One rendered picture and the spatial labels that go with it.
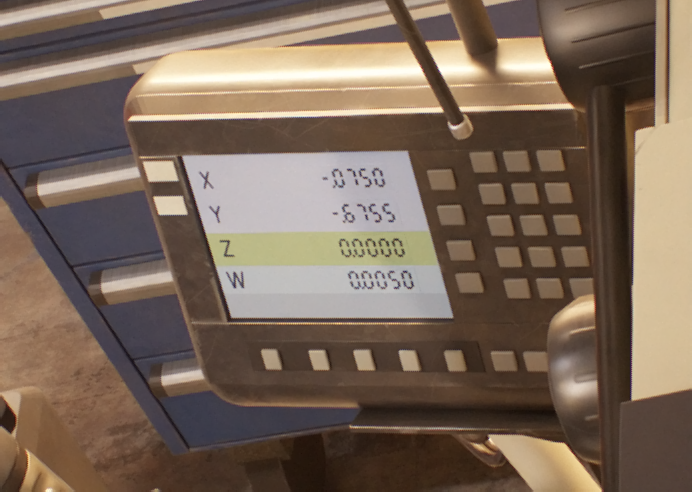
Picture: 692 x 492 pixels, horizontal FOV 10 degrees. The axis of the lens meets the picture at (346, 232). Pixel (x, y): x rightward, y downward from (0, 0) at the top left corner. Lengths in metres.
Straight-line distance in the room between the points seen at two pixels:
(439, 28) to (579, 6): 1.83
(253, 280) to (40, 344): 1.85
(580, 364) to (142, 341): 2.18
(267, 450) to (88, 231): 0.37
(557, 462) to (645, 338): 1.25
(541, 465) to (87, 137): 1.04
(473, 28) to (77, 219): 1.32
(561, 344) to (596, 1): 0.14
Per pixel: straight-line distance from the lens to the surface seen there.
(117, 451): 4.01
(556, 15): 1.41
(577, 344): 1.44
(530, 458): 2.45
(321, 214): 2.27
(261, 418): 3.67
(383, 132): 2.22
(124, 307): 3.57
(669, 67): 1.33
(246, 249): 2.31
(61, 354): 4.15
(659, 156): 1.26
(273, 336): 2.34
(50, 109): 3.38
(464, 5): 2.20
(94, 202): 3.46
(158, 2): 3.22
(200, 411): 3.68
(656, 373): 1.20
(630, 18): 1.40
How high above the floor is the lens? 2.74
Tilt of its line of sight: 42 degrees down
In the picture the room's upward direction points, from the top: 30 degrees counter-clockwise
